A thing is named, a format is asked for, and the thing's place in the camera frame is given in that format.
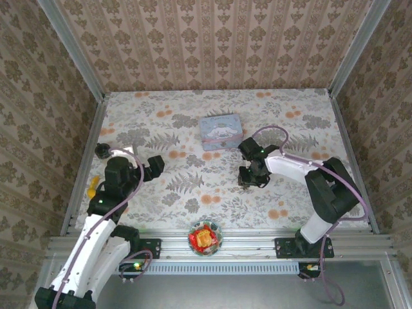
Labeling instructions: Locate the blue cartoon tin box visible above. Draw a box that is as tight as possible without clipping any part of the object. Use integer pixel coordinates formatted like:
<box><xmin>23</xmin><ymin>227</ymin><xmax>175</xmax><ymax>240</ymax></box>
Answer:
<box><xmin>198</xmin><ymin>113</ymin><xmax>245</xmax><ymax>153</ymax></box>

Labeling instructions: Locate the yellow banana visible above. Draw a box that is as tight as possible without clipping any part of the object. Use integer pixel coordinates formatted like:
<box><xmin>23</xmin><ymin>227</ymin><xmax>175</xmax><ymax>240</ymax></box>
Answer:
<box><xmin>86</xmin><ymin>176</ymin><xmax>101</xmax><ymax>198</ymax></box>

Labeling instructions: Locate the clear jar with black lid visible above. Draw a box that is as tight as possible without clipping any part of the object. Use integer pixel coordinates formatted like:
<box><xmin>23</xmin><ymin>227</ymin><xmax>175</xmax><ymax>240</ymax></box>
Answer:
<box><xmin>95</xmin><ymin>143</ymin><xmax>113</xmax><ymax>160</ymax></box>

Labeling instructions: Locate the floral tablecloth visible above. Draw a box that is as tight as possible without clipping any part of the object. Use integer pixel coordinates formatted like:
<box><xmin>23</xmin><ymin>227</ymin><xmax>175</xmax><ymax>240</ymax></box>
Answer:
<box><xmin>75</xmin><ymin>89</ymin><xmax>371</xmax><ymax>231</ymax></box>

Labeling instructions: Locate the pink elastic band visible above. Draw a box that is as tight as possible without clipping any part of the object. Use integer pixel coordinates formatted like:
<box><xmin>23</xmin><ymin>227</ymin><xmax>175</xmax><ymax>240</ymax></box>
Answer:
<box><xmin>201</xmin><ymin>133</ymin><xmax>245</xmax><ymax>144</ymax></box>

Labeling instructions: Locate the orange snack packet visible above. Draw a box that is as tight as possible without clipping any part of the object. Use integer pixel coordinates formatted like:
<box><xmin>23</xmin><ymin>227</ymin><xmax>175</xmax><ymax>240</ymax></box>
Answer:
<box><xmin>196</xmin><ymin>229</ymin><xmax>213</xmax><ymax>247</ymax></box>

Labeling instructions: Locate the red snack packet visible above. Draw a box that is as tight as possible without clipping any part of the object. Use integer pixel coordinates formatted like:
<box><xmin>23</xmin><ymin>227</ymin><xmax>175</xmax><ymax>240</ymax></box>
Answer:
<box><xmin>189</xmin><ymin>225</ymin><xmax>220</xmax><ymax>254</ymax></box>

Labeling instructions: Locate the patterned bowl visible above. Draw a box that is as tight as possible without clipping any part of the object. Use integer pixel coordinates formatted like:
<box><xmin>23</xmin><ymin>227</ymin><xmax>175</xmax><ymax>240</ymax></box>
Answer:
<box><xmin>187</xmin><ymin>220</ymin><xmax>223</xmax><ymax>258</ymax></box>

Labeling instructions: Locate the grey metal panel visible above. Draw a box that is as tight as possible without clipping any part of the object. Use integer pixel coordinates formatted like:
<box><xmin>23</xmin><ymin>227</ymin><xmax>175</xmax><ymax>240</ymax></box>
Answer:
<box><xmin>93</xmin><ymin>262</ymin><xmax>397</xmax><ymax>309</ymax></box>

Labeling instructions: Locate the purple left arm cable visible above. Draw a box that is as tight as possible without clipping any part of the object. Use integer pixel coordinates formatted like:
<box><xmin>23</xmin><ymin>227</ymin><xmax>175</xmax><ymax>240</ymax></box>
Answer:
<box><xmin>51</xmin><ymin>146</ymin><xmax>153</xmax><ymax>309</ymax></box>

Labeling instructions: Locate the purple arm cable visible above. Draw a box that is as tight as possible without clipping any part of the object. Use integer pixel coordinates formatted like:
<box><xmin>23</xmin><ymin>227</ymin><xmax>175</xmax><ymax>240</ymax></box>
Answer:
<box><xmin>51</xmin><ymin>146</ymin><xmax>153</xmax><ymax>309</ymax></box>
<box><xmin>252</xmin><ymin>126</ymin><xmax>370</xmax><ymax>306</ymax></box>

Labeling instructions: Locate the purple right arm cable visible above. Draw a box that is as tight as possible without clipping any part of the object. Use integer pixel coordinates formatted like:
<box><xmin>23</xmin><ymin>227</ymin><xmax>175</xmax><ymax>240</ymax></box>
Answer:
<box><xmin>252</xmin><ymin>126</ymin><xmax>370</xmax><ymax>306</ymax></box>

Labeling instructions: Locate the aluminium side rail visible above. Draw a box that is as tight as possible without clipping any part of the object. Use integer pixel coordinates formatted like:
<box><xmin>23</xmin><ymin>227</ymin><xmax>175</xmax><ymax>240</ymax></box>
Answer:
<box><xmin>60</xmin><ymin>95</ymin><xmax>109</xmax><ymax>236</ymax></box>
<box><xmin>327</xmin><ymin>92</ymin><xmax>381</xmax><ymax>234</ymax></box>

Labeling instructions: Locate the aluminium frame rail with mounts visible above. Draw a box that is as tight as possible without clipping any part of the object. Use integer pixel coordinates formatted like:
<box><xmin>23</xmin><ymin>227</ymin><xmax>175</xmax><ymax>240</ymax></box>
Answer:
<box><xmin>48</xmin><ymin>229</ymin><xmax>397</xmax><ymax>262</ymax></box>

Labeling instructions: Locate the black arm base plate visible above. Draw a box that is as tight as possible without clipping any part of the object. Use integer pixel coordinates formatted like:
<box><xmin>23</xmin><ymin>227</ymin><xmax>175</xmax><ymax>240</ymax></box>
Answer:
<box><xmin>274</xmin><ymin>237</ymin><xmax>335</xmax><ymax>259</ymax></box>
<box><xmin>128</xmin><ymin>238</ymin><xmax>162</xmax><ymax>260</ymax></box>

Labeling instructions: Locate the perforated grey cable tray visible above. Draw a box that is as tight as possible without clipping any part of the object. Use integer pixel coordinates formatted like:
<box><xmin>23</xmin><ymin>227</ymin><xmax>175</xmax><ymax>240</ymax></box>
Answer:
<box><xmin>122</xmin><ymin>261</ymin><xmax>299</xmax><ymax>276</ymax></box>

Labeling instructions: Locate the aluminium frame post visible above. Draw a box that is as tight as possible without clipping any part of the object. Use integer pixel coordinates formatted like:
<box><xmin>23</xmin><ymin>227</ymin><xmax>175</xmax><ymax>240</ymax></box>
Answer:
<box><xmin>37</xmin><ymin>0</ymin><xmax>106</xmax><ymax>101</ymax></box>
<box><xmin>327</xmin><ymin>0</ymin><xmax>387</xmax><ymax>98</ymax></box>
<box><xmin>29</xmin><ymin>257</ymin><xmax>58</xmax><ymax>309</ymax></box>

